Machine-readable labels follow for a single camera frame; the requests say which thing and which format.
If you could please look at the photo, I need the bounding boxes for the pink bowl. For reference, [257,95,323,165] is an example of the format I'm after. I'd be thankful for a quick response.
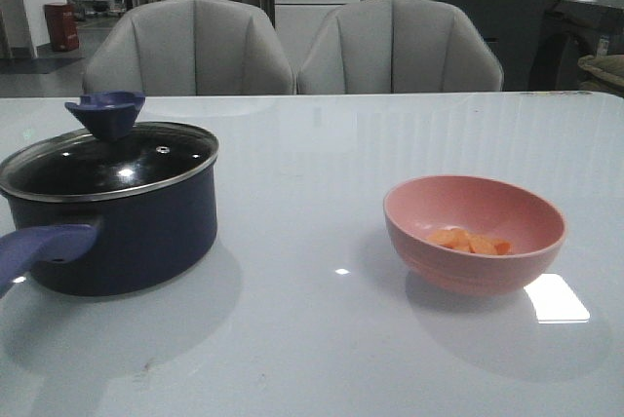
[383,175,566,296]

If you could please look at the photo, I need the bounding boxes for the orange ham slices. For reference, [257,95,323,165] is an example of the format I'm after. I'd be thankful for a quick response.
[426,227,511,255]

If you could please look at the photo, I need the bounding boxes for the glass lid with blue knob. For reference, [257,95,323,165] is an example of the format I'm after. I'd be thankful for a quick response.
[1,91,219,203]

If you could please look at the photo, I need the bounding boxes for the right grey upholstered chair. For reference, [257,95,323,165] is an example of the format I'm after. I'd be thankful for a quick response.
[296,0,504,95]

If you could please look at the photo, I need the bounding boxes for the grey upholstered chair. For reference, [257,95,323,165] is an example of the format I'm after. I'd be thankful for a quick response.
[296,0,504,95]
[83,0,294,96]

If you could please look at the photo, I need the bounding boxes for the left grey upholstered chair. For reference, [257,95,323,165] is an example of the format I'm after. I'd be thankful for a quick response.
[83,0,294,96]

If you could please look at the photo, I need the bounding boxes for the dark blue saucepan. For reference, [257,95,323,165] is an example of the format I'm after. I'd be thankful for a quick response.
[1,162,217,296]

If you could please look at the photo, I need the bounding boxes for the red trash bin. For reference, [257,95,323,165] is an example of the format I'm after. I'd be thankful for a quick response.
[44,2,79,52]

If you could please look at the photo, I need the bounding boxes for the dark appliance at right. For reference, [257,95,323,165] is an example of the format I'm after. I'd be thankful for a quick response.
[528,0,623,91]

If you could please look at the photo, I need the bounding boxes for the beige cushion at right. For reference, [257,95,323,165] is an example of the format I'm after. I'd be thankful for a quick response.
[577,55,624,97]

